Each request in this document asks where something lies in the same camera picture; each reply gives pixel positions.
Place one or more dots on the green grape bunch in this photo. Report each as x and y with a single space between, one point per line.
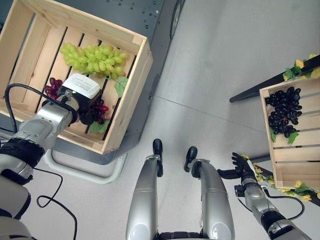
92 58

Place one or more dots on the silver left robot leg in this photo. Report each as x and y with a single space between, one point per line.
145 195

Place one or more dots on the dark right robot foot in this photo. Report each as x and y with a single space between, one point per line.
191 155

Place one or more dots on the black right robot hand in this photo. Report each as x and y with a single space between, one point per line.
238 162

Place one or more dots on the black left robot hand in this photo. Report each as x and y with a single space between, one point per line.
82 86

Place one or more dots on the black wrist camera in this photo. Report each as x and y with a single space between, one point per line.
240 190

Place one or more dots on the white tubular frame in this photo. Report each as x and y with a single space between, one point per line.
110 172

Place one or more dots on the yellow flower garland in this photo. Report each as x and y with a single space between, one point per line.
300 187
298 66

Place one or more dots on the black grape bunch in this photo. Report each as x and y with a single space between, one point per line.
285 110

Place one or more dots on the wooden crate with slats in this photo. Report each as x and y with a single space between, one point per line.
292 160

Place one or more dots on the large wooden crate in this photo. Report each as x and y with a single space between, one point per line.
117 35

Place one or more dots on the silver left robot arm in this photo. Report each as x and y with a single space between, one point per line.
42 125

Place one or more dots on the dark robot foot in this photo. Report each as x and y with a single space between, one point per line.
157 146
191 155

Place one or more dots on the black table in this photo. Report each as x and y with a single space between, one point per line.
260 87

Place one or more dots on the dark left robot foot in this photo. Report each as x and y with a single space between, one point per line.
157 146

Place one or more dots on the black robot waist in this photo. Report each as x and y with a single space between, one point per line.
178 235

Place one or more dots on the red grape bunch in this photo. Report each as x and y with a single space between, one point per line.
98 110

